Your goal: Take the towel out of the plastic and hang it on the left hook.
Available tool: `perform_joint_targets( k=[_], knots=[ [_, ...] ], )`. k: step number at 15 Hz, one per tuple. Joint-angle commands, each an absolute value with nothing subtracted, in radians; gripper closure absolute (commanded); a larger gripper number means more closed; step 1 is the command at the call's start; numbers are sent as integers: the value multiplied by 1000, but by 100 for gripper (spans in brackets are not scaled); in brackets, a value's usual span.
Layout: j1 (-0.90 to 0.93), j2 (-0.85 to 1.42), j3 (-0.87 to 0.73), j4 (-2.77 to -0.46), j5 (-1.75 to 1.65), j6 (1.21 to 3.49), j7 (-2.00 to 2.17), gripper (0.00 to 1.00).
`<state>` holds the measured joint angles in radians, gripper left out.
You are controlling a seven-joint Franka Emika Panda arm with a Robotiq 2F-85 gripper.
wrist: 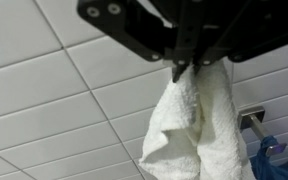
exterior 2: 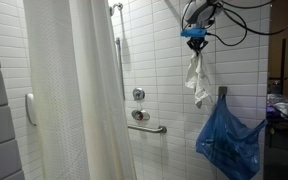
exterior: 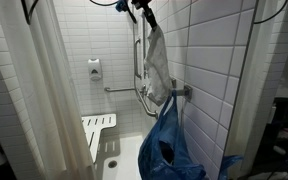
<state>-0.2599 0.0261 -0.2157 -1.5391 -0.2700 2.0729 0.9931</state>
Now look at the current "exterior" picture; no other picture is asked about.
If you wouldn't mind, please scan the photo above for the white towel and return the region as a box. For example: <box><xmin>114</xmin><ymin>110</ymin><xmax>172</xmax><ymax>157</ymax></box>
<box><xmin>143</xmin><ymin>24</ymin><xmax>174</xmax><ymax>107</ymax></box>

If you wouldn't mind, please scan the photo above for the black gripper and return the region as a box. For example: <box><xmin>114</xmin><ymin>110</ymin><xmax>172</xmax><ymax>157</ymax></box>
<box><xmin>131</xmin><ymin>0</ymin><xmax>159</xmax><ymax>30</ymax></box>

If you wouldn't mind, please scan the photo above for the chrome hose outlet fitting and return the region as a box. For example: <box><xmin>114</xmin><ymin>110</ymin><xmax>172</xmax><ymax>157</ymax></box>
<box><xmin>139</xmin><ymin>84</ymin><xmax>148</xmax><ymax>98</ymax></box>

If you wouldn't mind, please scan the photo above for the blue plastic bag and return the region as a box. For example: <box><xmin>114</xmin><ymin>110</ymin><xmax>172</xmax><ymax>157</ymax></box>
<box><xmin>137</xmin><ymin>89</ymin><xmax>207</xmax><ymax>180</ymax></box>

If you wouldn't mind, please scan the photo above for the short vertical steel grab bar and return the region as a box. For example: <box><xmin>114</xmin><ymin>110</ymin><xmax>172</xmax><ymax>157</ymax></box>
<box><xmin>133</xmin><ymin>38</ymin><xmax>142</xmax><ymax>80</ymax></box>

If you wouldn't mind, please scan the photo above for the large wall mirror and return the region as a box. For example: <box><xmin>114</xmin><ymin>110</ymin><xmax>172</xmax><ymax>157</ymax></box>
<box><xmin>218</xmin><ymin>0</ymin><xmax>288</xmax><ymax>180</ymax></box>

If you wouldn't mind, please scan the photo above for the long bent steel grab bar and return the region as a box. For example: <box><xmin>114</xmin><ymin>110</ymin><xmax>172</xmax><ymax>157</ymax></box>
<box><xmin>104</xmin><ymin>85</ymin><xmax>160</xmax><ymax>120</ymax></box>

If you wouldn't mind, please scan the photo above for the white shower curtain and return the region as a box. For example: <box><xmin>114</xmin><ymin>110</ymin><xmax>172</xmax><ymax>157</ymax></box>
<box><xmin>0</xmin><ymin>0</ymin><xmax>98</xmax><ymax>180</ymax></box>

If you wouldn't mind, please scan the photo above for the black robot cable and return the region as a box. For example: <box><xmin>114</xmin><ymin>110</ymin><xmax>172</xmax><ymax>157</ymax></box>
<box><xmin>20</xmin><ymin>0</ymin><xmax>138</xmax><ymax>26</ymax></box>

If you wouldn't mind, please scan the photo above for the white slotted shower seat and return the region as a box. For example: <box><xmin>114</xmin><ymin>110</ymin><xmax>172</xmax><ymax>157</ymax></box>
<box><xmin>81</xmin><ymin>113</ymin><xmax>117</xmax><ymax>164</ymax></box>

